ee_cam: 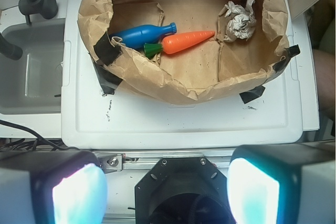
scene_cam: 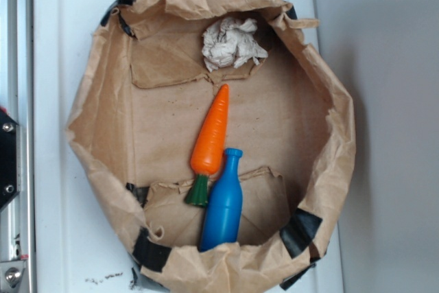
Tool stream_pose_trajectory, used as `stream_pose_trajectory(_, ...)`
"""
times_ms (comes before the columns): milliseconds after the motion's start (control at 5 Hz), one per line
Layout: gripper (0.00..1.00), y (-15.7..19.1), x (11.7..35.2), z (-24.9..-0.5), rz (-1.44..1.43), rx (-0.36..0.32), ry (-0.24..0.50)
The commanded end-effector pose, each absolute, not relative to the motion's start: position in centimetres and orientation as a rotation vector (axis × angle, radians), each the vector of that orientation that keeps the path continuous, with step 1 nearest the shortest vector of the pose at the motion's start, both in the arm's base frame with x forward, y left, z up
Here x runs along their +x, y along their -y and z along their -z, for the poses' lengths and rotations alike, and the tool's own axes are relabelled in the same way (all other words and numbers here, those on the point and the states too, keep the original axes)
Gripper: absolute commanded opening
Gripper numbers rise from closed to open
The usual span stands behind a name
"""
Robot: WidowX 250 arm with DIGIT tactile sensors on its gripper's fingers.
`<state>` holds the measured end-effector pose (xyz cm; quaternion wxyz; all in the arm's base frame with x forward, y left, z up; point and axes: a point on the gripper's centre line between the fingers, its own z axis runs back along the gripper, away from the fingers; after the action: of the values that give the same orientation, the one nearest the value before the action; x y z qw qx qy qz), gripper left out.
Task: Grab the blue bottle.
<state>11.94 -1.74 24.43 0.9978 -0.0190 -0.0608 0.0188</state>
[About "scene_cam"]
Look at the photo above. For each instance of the crumpled white paper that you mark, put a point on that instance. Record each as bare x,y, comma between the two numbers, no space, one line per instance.
230,42

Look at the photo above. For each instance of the orange toy carrot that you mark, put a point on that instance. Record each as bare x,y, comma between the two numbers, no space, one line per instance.
206,157

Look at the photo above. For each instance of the blue plastic bottle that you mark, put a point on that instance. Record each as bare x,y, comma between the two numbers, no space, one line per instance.
222,217

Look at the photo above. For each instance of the metal rail frame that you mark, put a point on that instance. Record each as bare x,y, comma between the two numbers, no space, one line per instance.
18,270

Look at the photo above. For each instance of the white plastic tray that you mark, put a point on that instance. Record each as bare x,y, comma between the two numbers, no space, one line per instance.
76,249

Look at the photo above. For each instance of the brown paper bag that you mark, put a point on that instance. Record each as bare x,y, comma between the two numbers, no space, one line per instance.
138,111

